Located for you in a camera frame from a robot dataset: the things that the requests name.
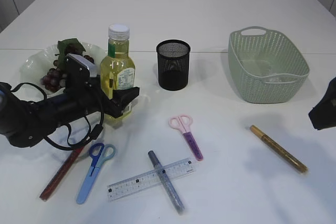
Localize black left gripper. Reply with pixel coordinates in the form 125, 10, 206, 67
56, 77, 140, 127

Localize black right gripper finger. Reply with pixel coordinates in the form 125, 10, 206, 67
308, 78, 335, 130

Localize yellow tea drink bottle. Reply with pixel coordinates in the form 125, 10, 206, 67
100, 24, 136, 125

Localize purple artificial grape bunch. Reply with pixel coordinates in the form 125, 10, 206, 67
40, 38, 95, 93

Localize pink scissors purple sheath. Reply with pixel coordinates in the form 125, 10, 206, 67
169, 114, 204, 161

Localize clear plastic sheet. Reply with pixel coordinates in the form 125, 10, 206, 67
259, 62, 296, 83

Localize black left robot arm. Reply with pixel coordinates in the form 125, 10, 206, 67
1, 77, 140, 151

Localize gold glitter marker pen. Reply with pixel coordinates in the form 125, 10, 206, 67
249, 125, 308, 174

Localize green plastic woven basket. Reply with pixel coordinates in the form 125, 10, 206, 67
228, 26, 310, 104

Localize black mesh pen holder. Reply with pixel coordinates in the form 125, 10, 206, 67
156, 39, 191, 91

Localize clear plastic ruler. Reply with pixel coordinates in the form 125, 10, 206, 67
107, 158, 197, 201

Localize pale green wavy glass plate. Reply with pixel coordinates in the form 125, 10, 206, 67
19, 40, 107, 97

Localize red glitter marker pen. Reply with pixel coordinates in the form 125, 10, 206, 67
39, 147, 83, 201

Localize silver glitter marker pen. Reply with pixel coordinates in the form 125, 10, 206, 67
148, 151, 185, 215

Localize blue scissors with sheath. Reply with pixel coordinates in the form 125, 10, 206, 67
76, 143, 117, 205

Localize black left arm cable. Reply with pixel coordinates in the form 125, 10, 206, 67
10, 82, 106, 151

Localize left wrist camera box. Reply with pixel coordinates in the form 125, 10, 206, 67
65, 54, 98, 88

